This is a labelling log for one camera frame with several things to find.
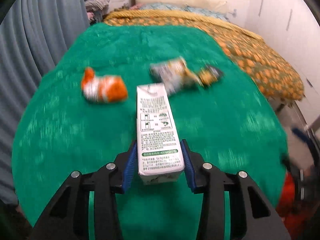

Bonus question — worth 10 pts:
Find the green cloth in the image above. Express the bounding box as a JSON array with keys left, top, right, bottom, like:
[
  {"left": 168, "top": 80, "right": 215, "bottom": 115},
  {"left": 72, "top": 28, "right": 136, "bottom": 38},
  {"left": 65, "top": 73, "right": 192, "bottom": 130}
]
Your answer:
[{"left": 11, "top": 22, "right": 288, "bottom": 240}]

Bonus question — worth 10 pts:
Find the yellow white snack packet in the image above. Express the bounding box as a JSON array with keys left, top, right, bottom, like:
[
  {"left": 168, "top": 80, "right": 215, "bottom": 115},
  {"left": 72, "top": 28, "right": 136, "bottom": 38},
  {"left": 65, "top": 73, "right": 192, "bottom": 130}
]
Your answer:
[{"left": 149, "top": 57, "right": 203, "bottom": 96}]

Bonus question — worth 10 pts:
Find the red orange object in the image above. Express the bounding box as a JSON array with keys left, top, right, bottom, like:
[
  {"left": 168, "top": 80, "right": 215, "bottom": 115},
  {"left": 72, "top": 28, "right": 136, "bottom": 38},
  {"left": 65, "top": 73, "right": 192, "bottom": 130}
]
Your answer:
[{"left": 275, "top": 174, "right": 313, "bottom": 233}]

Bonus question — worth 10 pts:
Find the pile of clothes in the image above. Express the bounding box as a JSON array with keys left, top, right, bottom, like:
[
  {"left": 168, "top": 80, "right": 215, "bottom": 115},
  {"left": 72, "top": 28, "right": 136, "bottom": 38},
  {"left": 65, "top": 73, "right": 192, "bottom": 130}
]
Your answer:
[{"left": 84, "top": 0, "right": 110, "bottom": 13}]

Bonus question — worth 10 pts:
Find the small yellow black packet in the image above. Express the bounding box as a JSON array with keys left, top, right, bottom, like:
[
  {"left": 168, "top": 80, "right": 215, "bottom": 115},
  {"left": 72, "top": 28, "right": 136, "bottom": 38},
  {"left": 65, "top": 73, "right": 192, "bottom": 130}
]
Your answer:
[{"left": 197, "top": 65, "right": 224, "bottom": 88}]

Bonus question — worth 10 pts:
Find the white milk carton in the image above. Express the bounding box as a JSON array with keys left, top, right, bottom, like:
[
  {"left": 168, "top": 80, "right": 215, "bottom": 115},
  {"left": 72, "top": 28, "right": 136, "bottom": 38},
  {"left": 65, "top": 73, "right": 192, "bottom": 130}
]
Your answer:
[{"left": 136, "top": 82, "right": 186, "bottom": 185}]

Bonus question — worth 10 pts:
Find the orange white wrapper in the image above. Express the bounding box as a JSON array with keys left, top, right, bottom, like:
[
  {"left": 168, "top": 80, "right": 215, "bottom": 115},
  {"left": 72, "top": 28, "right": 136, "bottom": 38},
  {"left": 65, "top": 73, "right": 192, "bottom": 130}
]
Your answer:
[{"left": 81, "top": 67, "right": 128, "bottom": 103}]

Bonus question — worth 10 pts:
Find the white wardrobe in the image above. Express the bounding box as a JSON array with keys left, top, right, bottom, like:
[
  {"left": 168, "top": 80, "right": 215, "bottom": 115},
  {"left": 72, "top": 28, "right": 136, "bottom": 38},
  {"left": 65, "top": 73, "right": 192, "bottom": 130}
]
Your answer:
[{"left": 246, "top": 0, "right": 320, "bottom": 130}]

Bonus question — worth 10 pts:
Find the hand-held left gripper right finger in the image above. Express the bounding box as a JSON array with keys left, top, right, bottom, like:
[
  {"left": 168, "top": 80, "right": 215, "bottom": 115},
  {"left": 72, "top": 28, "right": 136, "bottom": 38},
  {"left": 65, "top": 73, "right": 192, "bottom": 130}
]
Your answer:
[{"left": 180, "top": 139, "right": 292, "bottom": 240}]

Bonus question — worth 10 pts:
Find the teal patterned sheet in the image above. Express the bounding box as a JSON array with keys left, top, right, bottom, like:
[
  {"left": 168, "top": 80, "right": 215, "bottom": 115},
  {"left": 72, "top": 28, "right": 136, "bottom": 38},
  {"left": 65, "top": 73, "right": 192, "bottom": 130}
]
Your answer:
[{"left": 140, "top": 2, "right": 229, "bottom": 20}]

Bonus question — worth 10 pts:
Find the grey blue curtain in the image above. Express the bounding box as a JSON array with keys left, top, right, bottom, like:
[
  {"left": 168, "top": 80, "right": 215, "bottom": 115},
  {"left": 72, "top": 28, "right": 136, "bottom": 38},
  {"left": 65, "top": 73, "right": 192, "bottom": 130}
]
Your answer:
[{"left": 0, "top": 0, "right": 92, "bottom": 205}]

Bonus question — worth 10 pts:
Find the orange floral quilt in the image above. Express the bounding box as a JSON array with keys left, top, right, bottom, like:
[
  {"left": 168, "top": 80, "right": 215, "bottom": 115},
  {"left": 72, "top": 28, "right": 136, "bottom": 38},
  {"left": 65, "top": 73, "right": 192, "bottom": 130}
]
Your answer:
[{"left": 104, "top": 9, "right": 305, "bottom": 105}]

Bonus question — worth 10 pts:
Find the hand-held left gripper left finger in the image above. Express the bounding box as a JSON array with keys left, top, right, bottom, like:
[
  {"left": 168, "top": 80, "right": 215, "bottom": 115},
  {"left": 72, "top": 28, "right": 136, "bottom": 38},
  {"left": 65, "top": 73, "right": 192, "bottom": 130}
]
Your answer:
[{"left": 30, "top": 140, "right": 138, "bottom": 240}]

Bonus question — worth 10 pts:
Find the blue plastic basket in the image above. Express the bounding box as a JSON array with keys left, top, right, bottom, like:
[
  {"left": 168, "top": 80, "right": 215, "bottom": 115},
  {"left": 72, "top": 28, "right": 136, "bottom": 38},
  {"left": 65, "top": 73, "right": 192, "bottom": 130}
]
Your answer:
[{"left": 291, "top": 127, "right": 313, "bottom": 145}]

